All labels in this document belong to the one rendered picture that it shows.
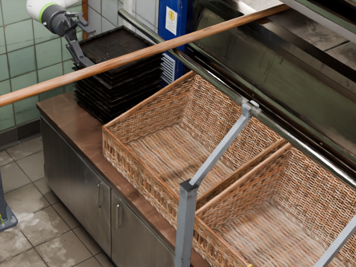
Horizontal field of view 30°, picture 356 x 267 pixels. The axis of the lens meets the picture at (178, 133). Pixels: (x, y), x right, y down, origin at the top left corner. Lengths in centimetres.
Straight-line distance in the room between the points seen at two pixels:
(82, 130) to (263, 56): 85
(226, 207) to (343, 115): 52
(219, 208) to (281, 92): 48
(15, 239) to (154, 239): 92
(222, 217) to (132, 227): 41
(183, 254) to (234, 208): 31
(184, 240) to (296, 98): 66
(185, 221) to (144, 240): 48
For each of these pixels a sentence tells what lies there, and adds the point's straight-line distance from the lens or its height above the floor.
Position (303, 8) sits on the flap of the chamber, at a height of 142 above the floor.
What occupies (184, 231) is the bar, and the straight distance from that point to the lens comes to 216.
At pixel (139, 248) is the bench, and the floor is 37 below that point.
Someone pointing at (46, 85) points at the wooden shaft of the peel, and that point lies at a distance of 204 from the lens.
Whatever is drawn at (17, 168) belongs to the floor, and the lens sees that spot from 359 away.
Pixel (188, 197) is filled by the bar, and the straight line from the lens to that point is 205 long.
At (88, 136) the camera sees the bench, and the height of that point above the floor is 58.
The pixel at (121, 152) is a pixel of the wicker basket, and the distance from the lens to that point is 256.
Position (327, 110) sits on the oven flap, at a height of 102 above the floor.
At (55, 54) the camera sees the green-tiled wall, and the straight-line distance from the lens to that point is 360.
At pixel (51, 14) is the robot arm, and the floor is 123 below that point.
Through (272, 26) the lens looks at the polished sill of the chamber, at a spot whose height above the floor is 118.
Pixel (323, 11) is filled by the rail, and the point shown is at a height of 144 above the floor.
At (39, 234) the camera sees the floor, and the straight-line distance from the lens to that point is 323.
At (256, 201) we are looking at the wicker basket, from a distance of 251.
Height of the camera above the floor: 233
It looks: 38 degrees down
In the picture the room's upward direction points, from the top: 4 degrees clockwise
